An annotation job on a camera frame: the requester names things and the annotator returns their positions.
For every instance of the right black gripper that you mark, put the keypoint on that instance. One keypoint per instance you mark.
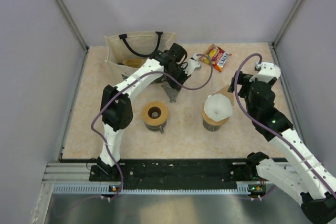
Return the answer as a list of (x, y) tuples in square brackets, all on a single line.
[(244, 80)]

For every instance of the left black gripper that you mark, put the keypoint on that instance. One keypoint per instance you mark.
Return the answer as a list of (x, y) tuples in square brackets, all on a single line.
[(185, 75)]

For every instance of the white paper coffee filter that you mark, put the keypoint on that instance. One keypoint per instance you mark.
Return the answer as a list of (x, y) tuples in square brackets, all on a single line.
[(218, 107)]

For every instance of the grey glass dripper cone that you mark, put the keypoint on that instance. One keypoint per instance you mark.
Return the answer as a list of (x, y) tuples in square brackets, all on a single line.
[(170, 92)]

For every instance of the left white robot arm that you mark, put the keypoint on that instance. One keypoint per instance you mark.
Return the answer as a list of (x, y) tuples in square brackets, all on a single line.
[(116, 104)]

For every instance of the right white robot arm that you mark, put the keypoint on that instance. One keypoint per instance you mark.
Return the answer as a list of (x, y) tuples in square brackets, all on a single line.
[(310, 184)]

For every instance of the brown paper coffee filter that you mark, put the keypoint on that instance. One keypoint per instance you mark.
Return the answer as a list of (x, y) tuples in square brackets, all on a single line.
[(224, 91)]

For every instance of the brown box in bag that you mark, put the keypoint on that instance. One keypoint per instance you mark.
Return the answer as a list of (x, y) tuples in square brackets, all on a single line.
[(133, 63)]

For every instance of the red yellow candy packet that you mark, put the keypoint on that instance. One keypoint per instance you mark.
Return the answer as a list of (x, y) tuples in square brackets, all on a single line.
[(215, 56)]

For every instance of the beige canvas tote bag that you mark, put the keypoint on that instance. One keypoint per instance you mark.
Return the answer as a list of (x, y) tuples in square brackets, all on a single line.
[(134, 45)]

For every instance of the grey glass carafe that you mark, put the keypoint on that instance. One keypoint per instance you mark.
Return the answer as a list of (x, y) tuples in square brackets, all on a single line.
[(211, 127)]

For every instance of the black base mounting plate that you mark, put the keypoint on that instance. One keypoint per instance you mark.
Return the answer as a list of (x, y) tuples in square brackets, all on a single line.
[(176, 173)]

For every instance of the glass carafe with handle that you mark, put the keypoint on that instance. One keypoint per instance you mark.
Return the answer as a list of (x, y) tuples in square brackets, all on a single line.
[(158, 128)]

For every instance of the grey slotted cable duct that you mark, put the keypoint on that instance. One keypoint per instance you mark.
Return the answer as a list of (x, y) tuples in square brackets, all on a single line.
[(109, 189)]

